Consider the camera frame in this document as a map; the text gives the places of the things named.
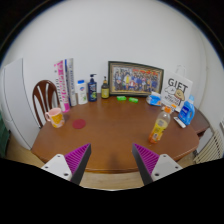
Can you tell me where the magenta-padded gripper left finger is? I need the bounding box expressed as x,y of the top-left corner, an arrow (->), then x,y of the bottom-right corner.
41,143 -> 92,186

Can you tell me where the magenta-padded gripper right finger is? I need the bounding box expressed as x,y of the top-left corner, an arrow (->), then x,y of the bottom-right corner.
131,143 -> 184,186

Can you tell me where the orange-capped juice bottle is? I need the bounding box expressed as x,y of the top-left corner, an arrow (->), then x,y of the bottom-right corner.
148,105 -> 172,145

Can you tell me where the flat round red coaster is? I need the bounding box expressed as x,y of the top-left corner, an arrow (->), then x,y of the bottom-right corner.
72,118 -> 87,130

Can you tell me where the white remote control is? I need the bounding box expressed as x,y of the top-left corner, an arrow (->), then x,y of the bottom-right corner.
172,115 -> 188,129

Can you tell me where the pink and yellow mug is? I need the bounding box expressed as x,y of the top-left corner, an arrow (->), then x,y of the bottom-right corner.
44,107 -> 66,129

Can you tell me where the white radiator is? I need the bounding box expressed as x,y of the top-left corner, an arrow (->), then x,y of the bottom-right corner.
193,129 -> 224,165

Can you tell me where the blue detergent bottle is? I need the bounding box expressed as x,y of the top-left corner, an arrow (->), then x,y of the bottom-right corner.
177,94 -> 196,126

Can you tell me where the green crate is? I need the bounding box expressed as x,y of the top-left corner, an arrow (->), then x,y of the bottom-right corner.
0,111 -> 11,158

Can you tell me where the dark brown wooden chair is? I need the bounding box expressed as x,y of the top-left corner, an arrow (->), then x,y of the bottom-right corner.
32,79 -> 61,129

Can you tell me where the white blue-capped lotion bottle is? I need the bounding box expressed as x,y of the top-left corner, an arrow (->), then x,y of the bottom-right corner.
75,79 -> 89,106

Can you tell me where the tall white cabinet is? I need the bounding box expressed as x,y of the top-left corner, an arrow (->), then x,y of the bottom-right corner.
1,57 -> 40,151

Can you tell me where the dark blue pump bottle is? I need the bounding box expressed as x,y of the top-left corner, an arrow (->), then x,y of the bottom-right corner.
87,73 -> 98,103

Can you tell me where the white paper gift bag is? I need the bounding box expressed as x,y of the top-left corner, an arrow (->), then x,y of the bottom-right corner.
160,64 -> 194,113

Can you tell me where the white and blue shuttlecock tube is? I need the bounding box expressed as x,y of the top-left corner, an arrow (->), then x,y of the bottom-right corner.
64,58 -> 78,108

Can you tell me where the brown bottle with yellow label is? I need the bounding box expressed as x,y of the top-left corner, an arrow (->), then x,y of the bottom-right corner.
100,75 -> 111,100

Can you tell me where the framed group photo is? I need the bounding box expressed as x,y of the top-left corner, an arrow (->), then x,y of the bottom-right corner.
107,60 -> 165,98

